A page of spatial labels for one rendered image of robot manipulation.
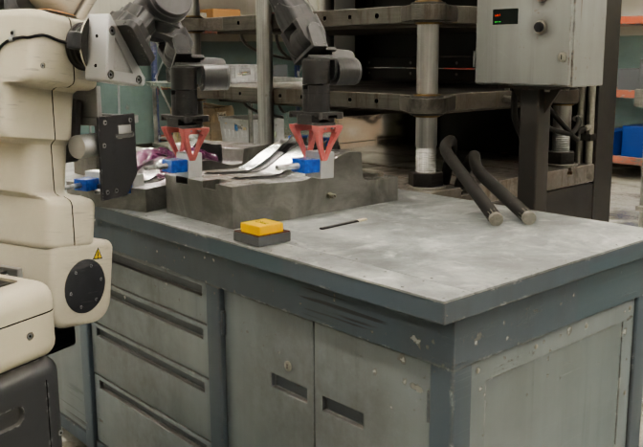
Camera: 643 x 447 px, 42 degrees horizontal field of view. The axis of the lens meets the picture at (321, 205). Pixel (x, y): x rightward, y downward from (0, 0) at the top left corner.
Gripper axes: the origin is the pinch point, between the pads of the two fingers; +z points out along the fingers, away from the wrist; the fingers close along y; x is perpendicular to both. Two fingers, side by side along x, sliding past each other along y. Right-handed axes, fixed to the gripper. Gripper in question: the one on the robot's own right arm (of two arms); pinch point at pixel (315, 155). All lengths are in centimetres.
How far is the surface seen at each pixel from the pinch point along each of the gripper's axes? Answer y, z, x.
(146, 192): 39.1, 10.6, 17.8
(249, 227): -2.5, 12.3, 18.8
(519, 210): -25.1, 11.9, -35.7
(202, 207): 21.2, 12.0, 14.3
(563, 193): 21, 22, -122
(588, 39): -12, -25, -81
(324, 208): 10.6, 13.6, -11.7
